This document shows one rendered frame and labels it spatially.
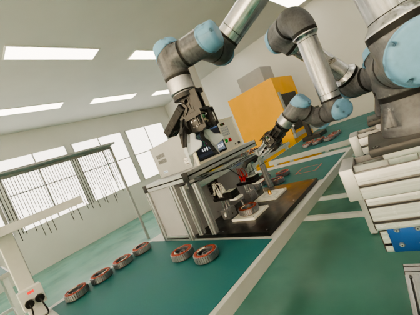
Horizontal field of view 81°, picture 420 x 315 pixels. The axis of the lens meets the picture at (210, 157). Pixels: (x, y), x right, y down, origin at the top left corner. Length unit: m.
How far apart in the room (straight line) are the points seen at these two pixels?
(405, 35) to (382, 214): 0.43
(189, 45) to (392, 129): 0.54
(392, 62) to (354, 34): 5.89
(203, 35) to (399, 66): 0.42
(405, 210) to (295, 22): 0.72
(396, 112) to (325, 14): 5.98
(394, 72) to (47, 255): 7.27
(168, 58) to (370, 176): 0.61
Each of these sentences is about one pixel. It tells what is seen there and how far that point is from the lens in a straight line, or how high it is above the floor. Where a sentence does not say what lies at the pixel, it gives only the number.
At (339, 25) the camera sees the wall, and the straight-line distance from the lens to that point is 6.54.
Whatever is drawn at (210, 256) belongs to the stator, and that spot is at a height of 0.77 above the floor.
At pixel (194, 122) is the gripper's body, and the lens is 0.69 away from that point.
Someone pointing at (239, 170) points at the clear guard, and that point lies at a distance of 1.13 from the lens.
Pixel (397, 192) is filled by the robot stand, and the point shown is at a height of 0.91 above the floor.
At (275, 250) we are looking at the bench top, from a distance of 1.04.
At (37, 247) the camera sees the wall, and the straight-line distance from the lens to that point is 7.33.
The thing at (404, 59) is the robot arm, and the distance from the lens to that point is 0.58.
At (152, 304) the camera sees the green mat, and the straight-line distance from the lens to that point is 1.03.
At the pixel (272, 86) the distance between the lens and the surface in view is 4.96.
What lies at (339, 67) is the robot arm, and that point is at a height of 1.29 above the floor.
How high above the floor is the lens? 1.19
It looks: 2 degrees down
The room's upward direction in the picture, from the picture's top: 22 degrees counter-clockwise
